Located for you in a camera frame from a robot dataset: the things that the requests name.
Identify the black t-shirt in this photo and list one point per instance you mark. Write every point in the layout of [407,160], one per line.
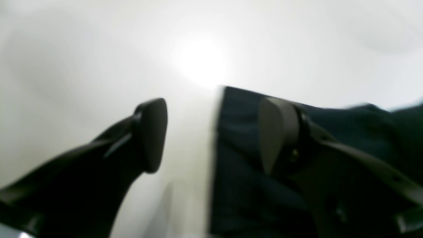
[247,203]

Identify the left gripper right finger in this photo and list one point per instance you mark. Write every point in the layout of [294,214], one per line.
[350,193]

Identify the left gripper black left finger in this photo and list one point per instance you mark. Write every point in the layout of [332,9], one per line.
[78,193]

